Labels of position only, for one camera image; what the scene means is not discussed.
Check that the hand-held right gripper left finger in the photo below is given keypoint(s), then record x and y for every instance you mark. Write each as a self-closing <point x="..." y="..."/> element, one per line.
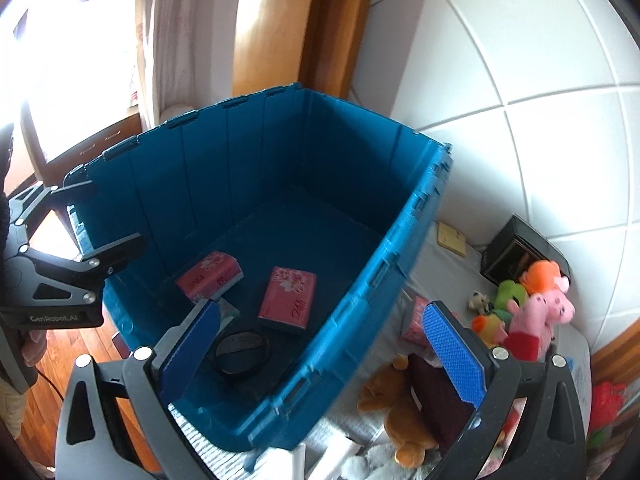
<point x="192" y="355"/>

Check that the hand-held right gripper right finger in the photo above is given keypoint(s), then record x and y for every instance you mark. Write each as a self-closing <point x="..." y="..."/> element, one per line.
<point x="452" y="355"/>

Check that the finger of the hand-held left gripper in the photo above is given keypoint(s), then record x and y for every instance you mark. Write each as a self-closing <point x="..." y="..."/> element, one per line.
<point x="115" y="255"/>
<point x="35" y="200"/>

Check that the round hand mirror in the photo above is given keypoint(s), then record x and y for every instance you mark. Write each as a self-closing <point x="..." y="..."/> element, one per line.
<point x="242" y="350"/>

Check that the large pink flowered tissue pack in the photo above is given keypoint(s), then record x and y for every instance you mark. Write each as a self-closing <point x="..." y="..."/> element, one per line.
<point x="287" y="300"/>

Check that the blue plastic crate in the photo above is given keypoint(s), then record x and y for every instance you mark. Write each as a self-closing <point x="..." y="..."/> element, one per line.
<point x="350" y="160"/>

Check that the person's left hand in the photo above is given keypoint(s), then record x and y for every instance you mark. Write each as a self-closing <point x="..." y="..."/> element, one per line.
<point x="36" y="347"/>

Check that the thin pink tissue pack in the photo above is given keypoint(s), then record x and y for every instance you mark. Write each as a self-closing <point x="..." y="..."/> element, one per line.
<point x="417" y="327"/>

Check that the yellow orange plush toy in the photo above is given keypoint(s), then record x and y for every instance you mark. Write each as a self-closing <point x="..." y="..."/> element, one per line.
<point x="490" y="327"/>

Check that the small white black plush toy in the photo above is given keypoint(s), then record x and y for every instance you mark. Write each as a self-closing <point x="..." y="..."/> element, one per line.
<point x="479" y="302"/>

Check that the light brown bear plush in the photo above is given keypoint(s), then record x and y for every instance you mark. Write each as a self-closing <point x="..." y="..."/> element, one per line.
<point x="400" y="410"/>

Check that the white blue-flowered tablecloth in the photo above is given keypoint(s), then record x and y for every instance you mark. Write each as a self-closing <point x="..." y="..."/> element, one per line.
<point x="435" y="280"/>

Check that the bright green plush toy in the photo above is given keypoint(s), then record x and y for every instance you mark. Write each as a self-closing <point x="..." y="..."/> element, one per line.
<point x="510" y="292"/>

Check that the wooden drawer cabinet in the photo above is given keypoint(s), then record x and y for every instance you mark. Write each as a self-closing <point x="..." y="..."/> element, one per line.
<point x="100" y="140"/>

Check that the flat yellow box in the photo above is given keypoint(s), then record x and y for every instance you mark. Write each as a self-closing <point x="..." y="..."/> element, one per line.
<point x="452" y="239"/>

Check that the pink pig plush orange head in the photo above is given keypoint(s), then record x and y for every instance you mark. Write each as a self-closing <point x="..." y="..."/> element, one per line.
<point x="545" y="280"/>

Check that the black box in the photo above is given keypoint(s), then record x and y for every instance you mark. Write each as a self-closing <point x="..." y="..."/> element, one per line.
<point x="520" y="245"/>

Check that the window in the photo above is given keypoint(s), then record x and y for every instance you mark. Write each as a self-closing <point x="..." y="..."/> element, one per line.
<point x="75" y="60"/>

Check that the red handbag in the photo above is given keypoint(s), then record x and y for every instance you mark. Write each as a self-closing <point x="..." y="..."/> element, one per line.
<point x="607" y="402"/>

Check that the pale curtain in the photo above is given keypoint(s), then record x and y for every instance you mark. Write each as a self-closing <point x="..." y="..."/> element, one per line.
<point x="175" y="35"/>

